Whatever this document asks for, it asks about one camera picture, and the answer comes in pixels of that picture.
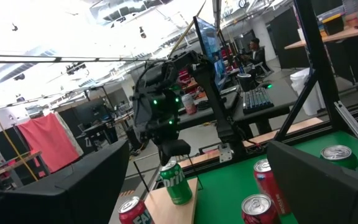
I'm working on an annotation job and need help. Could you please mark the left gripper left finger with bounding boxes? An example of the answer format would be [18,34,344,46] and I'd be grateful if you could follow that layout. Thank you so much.
[57,139,131,224]

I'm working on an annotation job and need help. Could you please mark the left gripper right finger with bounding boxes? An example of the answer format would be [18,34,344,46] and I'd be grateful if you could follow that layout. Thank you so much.
[266,140,358,224]

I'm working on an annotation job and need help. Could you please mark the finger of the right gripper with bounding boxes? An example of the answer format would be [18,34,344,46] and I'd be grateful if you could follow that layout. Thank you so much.
[160,139,192,166]

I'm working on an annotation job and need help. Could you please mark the green Sprite can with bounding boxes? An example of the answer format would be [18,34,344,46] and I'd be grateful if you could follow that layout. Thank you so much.
[159,161,193,206]
[319,144,358,172]

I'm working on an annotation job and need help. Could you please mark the red Fanta strawberry can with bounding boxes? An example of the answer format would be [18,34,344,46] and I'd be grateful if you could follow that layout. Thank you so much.
[253,158,291,215]
[117,195,155,224]

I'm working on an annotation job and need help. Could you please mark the pink tumbler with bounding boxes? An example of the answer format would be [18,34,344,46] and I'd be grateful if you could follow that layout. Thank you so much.
[181,93,198,116]

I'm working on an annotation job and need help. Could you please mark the red Coca-Cola Zero can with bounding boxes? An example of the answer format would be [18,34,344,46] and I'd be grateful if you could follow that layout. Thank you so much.
[241,194,282,224]

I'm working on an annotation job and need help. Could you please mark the red cloth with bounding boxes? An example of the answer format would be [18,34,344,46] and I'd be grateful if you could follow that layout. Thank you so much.
[16,111,81,174]

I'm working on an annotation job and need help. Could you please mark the green table mat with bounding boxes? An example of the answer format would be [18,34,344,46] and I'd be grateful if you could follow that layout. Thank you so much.
[194,129,358,224]

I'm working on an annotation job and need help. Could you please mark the silver aluminium extrusion bar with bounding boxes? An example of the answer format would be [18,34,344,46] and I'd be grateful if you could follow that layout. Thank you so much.
[333,100,358,144]

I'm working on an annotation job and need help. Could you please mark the black mug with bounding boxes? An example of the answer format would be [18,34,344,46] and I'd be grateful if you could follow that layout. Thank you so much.
[237,73,255,93]

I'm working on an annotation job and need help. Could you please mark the backlit computer keyboard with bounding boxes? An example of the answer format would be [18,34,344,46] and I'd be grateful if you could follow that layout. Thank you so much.
[242,86,275,115]

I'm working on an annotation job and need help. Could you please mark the white bin bag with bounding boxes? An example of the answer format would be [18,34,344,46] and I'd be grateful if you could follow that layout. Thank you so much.
[290,67,326,117]

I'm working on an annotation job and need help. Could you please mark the computer monitor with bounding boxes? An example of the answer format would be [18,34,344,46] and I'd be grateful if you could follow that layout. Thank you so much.
[192,16,230,91]

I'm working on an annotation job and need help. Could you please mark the dark grey desk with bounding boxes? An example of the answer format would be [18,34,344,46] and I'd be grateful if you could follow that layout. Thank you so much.
[177,79,295,134]

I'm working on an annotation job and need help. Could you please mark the person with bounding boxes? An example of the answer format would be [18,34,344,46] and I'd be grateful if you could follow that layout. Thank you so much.
[239,37,272,75]

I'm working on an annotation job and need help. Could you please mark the overhead LED light bar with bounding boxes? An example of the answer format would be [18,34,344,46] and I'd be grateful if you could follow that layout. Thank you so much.
[0,54,170,64]

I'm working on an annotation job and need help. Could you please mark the wooden workbench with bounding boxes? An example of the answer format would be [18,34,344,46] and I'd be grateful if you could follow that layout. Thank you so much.
[283,19,358,51]

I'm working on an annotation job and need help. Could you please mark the silver mounting bracket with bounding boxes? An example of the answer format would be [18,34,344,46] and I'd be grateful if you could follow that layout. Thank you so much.
[218,143,234,164]

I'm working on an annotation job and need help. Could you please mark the wooden shelf black frame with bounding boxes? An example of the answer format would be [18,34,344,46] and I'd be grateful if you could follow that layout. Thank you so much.
[132,154,204,224]

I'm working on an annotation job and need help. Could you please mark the yellow cable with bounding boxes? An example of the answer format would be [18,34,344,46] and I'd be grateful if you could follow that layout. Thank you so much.
[0,90,40,182]

